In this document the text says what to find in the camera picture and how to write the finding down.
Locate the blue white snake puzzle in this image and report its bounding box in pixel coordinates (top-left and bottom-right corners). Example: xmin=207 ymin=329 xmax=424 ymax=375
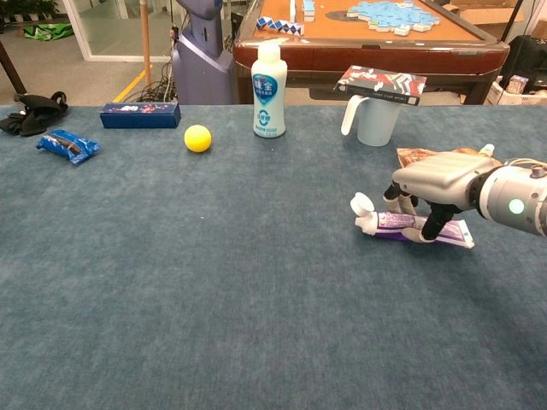
xmin=255 ymin=16 xmax=305 ymax=37

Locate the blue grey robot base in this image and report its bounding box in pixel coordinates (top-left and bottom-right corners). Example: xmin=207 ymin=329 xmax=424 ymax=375
xmin=170 ymin=0 xmax=236 ymax=106

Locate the wooden pole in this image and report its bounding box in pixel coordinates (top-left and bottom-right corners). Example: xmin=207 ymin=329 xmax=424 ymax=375
xmin=139 ymin=0 xmax=152 ymax=86

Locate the black cable bundle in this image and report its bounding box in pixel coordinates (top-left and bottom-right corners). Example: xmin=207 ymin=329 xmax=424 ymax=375
xmin=127 ymin=63 xmax=176 ymax=103

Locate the light blue cup white handle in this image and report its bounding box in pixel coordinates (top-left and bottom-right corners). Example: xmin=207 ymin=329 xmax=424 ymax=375
xmin=340 ymin=94 xmax=403 ymax=148

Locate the long dark blue box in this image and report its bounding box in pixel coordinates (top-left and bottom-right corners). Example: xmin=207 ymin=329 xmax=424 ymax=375
xmin=99 ymin=102 xmax=182 ymax=130

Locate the green bag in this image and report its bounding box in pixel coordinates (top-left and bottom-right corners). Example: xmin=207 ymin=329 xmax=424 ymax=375
xmin=23 ymin=23 xmax=74 ymax=42

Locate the purple white tube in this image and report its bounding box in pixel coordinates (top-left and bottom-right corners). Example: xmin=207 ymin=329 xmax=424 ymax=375
xmin=350 ymin=191 xmax=476 ymax=250

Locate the white blue bottle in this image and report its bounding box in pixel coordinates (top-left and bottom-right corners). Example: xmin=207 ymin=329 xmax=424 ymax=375
xmin=250 ymin=44 xmax=288 ymax=139

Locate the red black white book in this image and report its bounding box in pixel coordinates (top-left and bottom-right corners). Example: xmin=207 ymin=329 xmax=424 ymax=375
xmin=333 ymin=64 xmax=428 ymax=107

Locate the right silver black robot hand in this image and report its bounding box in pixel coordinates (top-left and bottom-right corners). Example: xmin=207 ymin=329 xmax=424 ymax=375
xmin=383 ymin=151 xmax=499 ymax=243

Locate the orange spout pouch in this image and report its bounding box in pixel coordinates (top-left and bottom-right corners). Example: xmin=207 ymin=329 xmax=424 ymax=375
xmin=396 ymin=143 xmax=503 ymax=170

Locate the brown mahjong table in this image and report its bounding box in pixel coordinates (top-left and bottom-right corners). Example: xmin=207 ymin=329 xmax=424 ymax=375
xmin=232 ymin=0 xmax=512 ymax=106

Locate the blue table mat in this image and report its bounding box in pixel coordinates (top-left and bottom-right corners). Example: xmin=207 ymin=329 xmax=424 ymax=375
xmin=0 ymin=103 xmax=547 ymax=410

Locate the blue snack packet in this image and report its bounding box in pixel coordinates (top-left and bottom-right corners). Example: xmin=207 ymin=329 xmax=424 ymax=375
xmin=35 ymin=129 xmax=103 ymax=166

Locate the white framed glass door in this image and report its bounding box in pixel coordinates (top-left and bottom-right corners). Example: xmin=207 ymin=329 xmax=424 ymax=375
xmin=63 ymin=0 xmax=176 ymax=63

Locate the white storage box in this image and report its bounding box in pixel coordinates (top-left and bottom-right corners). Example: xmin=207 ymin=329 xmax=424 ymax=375
xmin=486 ymin=74 xmax=547 ymax=107

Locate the cardboard box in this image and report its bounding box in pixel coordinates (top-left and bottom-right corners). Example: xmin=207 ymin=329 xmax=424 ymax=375
xmin=444 ymin=0 xmax=525 ymax=26

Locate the yellow ball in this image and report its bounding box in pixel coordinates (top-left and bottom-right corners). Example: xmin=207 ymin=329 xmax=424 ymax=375
xmin=184 ymin=124 xmax=213 ymax=154

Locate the blue mahjong tile pile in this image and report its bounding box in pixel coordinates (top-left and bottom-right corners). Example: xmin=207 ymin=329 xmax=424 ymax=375
xmin=345 ymin=0 xmax=441 ymax=38

